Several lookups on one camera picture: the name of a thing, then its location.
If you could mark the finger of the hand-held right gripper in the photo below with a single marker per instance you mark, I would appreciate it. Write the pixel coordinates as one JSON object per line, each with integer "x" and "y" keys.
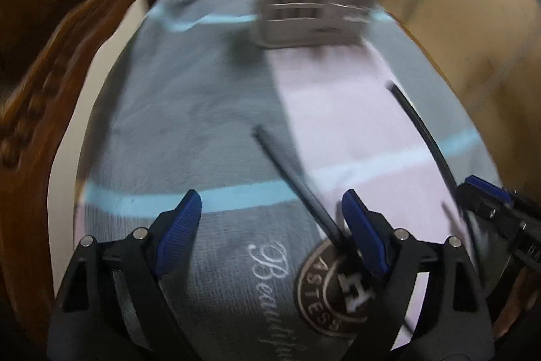
{"x": 482, "y": 208}
{"x": 490, "y": 188}

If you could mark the carved wooden chair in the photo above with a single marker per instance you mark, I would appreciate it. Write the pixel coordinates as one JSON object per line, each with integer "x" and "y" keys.
{"x": 42, "y": 69}

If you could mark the person's right hand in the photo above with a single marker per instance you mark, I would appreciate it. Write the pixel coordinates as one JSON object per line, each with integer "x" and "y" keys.
{"x": 513, "y": 301}

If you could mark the grey and pink printed towel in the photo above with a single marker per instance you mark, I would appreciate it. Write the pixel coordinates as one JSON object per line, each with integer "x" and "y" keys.
{"x": 190, "y": 111}

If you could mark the black chopstick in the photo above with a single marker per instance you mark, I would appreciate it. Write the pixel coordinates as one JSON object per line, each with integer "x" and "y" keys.
{"x": 291, "y": 179}
{"x": 422, "y": 132}

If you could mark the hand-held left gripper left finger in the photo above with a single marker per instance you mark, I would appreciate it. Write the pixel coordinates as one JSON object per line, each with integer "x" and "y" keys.
{"x": 181, "y": 234}

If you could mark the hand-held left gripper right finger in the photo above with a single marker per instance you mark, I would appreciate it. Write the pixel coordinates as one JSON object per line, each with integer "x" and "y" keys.
{"x": 367, "y": 234}

